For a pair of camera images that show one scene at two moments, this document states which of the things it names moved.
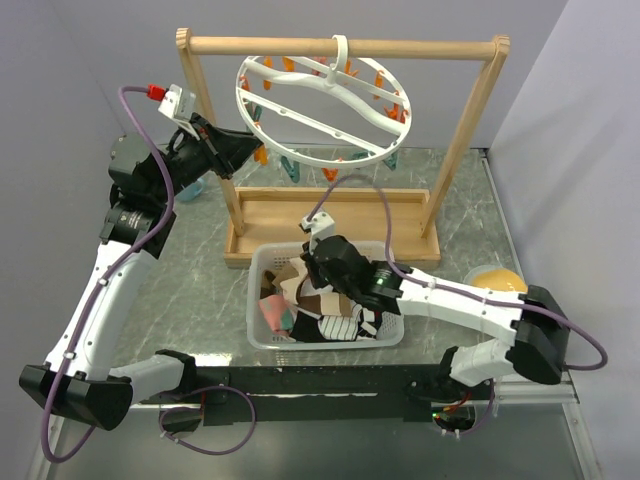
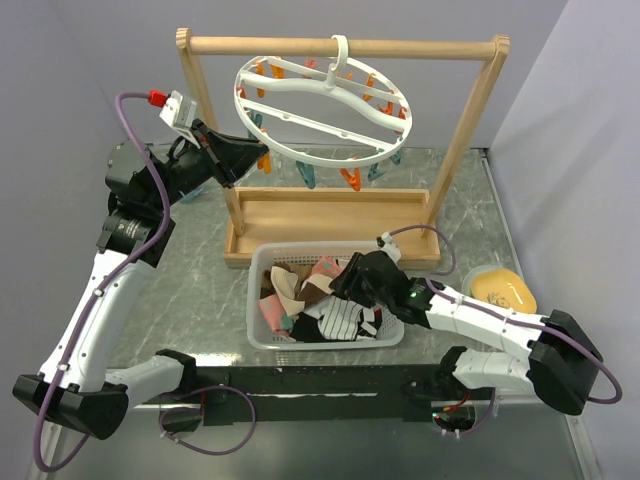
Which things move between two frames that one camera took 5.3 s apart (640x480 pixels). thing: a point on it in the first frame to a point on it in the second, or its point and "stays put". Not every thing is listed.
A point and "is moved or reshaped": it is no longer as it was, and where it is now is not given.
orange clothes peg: (260, 155) is moved or reshaped
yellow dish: (496, 277) stays put
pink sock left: (278, 312) stays put
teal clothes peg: (357, 155) to (374, 172)
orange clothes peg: (331, 174) to (354, 180)
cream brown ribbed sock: (322, 303) to (282, 282)
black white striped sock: (353, 325) stays put
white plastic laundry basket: (266, 257) stays put
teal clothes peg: (293, 171) to (307, 172)
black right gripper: (311, 264) to (344, 279)
